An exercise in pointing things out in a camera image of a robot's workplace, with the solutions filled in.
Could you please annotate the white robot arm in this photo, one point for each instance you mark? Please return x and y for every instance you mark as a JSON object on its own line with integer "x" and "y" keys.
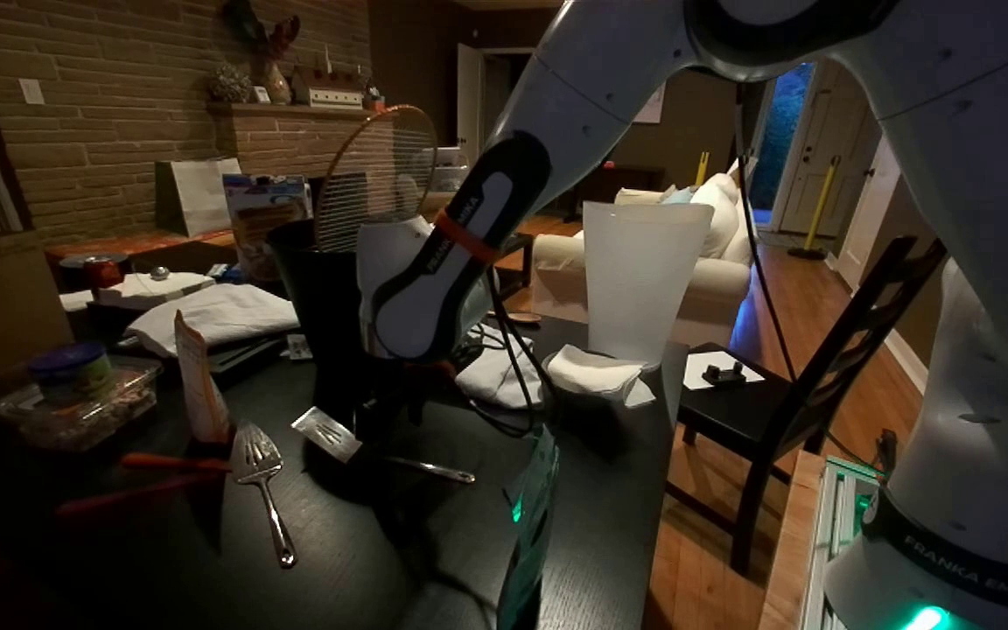
{"x": 933, "y": 549}

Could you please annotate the orange handled tongs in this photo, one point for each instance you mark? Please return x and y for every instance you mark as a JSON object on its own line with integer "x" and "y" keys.
{"x": 146, "y": 479}

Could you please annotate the black bucket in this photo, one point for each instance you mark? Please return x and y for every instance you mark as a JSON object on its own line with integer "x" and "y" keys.
{"x": 323, "y": 293}

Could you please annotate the beige sofa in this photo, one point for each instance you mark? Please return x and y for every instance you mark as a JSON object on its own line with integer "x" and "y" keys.
{"x": 717, "y": 278}

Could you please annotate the wire basket handle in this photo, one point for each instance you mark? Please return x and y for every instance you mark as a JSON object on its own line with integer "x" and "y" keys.
{"x": 381, "y": 170}

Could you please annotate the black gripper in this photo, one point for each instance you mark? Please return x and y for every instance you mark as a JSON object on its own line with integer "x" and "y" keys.
{"x": 389, "y": 419}

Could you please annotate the folded white napkin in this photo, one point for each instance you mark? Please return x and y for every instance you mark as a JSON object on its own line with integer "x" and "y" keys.
{"x": 605, "y": 380}

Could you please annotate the clear plastic food container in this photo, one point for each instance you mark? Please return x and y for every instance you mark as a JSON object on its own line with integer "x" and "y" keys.
{"x": 79, "y": 398}

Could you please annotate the white paper stack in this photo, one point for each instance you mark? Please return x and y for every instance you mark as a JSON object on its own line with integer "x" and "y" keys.
{"x": 218, "y": 314}

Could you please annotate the white plastic bin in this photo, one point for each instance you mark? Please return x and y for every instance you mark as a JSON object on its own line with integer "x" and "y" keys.
{"x": 637, "y": 264}

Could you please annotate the white cloth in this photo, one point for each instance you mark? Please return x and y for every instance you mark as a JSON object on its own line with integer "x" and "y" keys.
{"x": 501, "y": 371}

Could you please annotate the black wooden chair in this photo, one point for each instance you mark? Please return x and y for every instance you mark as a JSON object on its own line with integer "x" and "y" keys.
{"x": 763, "y": 419}

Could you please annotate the metal slotted spatula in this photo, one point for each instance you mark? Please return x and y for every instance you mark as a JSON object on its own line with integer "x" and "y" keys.
{"x": 252, "y": 464}

